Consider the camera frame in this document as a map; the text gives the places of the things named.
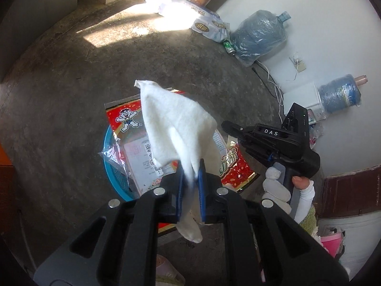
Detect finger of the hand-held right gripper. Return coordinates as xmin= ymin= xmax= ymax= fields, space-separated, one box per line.
xmin=221 ymin=120 xmax=254 ymax=144
xmin=242 ymin=139 xmax=276 ymax=168

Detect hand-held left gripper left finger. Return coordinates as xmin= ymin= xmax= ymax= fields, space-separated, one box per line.
xmin=33 ymin=164 xmax=186 ymax=286

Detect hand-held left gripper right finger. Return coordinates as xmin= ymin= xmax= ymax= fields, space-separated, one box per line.
xmin=198 ymin=158 xmax=349 ymax=286

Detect blue plastic wastebasket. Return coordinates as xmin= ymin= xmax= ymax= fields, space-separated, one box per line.
xmin=102 ymin=123 xmax=168 ymax=204

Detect white cloth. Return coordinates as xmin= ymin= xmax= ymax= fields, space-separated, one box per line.
xmin=134 ymin=79 xmax=220 ymax=244

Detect red cartoon snack bag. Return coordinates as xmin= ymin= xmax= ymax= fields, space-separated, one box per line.
xmin=98 ymin=88 xmax=263 ymax=240

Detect person's right hand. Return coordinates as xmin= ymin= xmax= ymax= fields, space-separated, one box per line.
xmin=261 ymin=166 xmax=316 ymax=224

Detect white box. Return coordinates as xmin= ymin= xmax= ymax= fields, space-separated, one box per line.
xmin=283 ymin=82 xmax=327 ymax=126

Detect labelled blue water jug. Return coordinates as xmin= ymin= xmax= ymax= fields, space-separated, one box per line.
xmin=320 ymin=74 xmax=369 ymax=114

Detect brown wooden cabinet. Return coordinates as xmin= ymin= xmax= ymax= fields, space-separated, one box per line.
xmin=320 ymin=165 xmax=381 ymax=219

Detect pink slipper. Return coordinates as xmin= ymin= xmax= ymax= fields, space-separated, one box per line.
xmin=156 ymin=254 xmax=187 ymax=279

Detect green drink can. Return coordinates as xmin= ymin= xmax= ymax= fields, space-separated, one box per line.
xmin=223 ymin=39 xmax=236 ymax=57

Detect pink plastic basin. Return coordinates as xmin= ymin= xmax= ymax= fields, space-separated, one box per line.
xmin=320 ymin=232 xmax=346 ymax=258

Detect toilet paper pack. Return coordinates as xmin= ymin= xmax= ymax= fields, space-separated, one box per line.
xmin=158 ymin=0 xmax=231 ymax=43

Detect white cable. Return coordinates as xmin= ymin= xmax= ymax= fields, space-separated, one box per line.
xmin=261 ymin=62 xmax=287 ymax=117

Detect white wall socket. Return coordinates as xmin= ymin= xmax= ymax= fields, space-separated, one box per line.
xmin=290 ymin=54 xmax=307 ymax=74

